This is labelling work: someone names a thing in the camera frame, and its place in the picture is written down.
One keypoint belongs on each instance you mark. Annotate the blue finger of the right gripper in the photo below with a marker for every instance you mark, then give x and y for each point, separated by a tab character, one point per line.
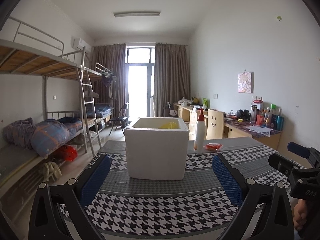
299	150

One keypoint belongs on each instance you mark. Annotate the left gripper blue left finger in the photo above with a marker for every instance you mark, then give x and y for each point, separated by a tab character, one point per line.
46	222

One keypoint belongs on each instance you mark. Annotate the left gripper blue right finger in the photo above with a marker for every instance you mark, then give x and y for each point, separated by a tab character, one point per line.
275	220

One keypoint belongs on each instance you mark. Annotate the yellow foam fruit net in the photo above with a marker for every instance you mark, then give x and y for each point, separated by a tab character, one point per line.
170	125

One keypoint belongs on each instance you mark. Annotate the person's right hand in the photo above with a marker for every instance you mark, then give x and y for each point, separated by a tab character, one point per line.
300	214

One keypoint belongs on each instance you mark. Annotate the teal cylindrical bottle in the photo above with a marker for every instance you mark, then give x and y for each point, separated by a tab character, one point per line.
280	123

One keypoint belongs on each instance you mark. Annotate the papers on desk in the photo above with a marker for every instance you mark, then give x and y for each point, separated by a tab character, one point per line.
265	131

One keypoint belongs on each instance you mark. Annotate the houndstooth tablecloth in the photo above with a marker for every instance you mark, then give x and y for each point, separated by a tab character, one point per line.
195	207

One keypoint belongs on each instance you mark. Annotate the red plastic bag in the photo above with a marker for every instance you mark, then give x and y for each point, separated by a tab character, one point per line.
66	153

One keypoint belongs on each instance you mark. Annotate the wooden desk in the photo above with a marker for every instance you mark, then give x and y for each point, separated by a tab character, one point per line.
232	128

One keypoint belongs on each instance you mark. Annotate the blue plaid quilt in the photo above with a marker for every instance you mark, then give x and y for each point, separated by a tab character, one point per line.
44	137

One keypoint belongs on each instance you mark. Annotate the red snack packet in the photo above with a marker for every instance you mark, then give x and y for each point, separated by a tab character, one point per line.
213	147

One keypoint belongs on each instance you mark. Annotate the wooden smiley face chair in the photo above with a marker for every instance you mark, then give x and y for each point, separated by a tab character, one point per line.
215	124

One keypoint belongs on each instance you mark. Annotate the white lotion pump bottle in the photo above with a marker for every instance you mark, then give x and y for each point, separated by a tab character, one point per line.
200	133

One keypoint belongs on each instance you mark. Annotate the black folding chair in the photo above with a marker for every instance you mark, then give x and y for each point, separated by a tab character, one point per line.
121	119

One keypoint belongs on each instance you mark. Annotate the white styrofoam box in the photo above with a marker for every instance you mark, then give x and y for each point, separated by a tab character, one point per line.
153	153

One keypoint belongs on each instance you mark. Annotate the brown right curtain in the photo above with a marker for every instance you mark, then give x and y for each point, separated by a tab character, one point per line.
171	75

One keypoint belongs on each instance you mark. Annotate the brown curtain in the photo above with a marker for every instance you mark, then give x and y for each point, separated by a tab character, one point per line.
111	87
171	75

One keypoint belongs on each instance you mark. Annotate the brown left curtain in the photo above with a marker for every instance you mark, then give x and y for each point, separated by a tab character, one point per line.
111	87

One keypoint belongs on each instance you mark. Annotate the white air conditioner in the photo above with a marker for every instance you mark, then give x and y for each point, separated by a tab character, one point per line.
80	44

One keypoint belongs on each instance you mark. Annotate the ceiling fluorescent lamp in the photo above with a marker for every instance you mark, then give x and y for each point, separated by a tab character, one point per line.
137	14

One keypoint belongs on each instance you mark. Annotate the anime wall picture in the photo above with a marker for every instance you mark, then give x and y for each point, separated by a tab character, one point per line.
245	82

